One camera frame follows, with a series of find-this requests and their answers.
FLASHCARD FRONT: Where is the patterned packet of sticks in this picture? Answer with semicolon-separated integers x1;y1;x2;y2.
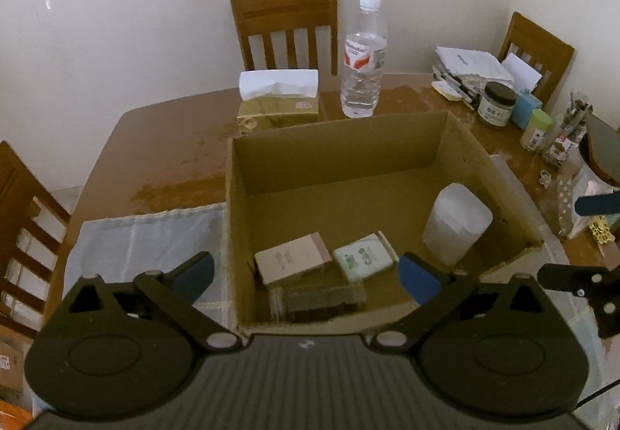
541;91;594;169

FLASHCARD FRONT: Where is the glass jar with black lid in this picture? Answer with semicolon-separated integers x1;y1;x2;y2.
477;82;517;128

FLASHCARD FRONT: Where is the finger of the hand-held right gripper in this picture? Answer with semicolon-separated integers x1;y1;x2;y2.
575;190;620;218
537;262;620;340

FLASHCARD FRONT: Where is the clear plastic box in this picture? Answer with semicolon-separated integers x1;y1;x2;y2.
269;282;367;320

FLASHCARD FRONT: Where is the green white wipes pack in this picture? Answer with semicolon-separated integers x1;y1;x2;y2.
332;231;400;283

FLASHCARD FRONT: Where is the pink brown paper box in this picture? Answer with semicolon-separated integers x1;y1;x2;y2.
254;232;334;285

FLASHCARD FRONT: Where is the stack of white papers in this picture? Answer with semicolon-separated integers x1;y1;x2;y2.
432;46;515;108

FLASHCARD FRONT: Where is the yellow lace trim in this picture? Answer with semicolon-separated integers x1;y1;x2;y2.
588;217;616;244

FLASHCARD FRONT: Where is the clear plastic water bottle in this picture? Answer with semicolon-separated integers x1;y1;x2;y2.
340;0;388;119

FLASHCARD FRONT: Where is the white translucent plastic container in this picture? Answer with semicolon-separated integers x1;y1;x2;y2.
421;183;494;266

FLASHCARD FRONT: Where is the grey checked cloth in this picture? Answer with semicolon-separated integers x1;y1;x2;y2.
63;153;613;416

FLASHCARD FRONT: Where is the clear polka dot bag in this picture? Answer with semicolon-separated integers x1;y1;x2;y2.
552;154;620;242

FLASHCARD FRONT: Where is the dark oval board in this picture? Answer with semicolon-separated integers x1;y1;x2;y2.
579;112;620;188

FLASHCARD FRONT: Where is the cardboard box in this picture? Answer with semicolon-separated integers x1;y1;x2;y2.
224;110;558;336

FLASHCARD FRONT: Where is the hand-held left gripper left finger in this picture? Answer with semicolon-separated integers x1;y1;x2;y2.
63;252;243;354

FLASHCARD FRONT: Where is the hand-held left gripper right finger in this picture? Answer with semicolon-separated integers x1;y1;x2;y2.
368;252;553;356

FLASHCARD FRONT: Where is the light blue container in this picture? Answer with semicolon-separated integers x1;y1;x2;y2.
511;91;543;130

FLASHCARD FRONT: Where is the white envelope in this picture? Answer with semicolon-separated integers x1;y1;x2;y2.
501;53;543;94

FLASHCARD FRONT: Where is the green-lidded small container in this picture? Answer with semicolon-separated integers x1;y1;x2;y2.
520;109;554;150

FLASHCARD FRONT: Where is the brown carton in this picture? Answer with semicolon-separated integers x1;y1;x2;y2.
0;338;34;411

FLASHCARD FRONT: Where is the gold tissue box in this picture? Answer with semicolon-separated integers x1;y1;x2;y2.
236;69;321;129

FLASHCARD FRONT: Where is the black cable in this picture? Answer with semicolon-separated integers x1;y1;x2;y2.
574;379;620;409

